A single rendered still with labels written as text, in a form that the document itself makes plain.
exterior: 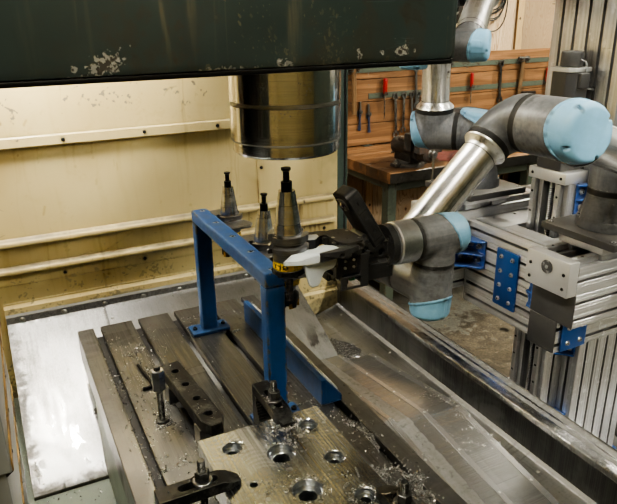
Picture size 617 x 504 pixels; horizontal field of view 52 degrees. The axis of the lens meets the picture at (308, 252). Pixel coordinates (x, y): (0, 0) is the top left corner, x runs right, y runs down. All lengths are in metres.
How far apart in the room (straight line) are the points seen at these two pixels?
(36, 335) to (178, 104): 0.78
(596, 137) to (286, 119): 0.64
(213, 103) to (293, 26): 1.18
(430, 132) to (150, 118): 0.84
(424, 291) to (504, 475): 0.55
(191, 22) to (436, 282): 0.62
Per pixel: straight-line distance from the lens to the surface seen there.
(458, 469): 1.49
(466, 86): 4.55
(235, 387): 1.45
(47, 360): 1.92
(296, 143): 0.86
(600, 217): 1.70
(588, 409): 2.29
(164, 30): 0.74
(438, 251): 1.11
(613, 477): 1.47
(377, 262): 1.07
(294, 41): 0.80
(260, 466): 1.08
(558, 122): 1.24
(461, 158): 1.31
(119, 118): 1.89
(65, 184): 1.91
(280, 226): 0.96
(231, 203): 1.52
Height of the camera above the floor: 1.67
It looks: 20 degrees down
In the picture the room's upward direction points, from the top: 1 degrees counter-clockwise
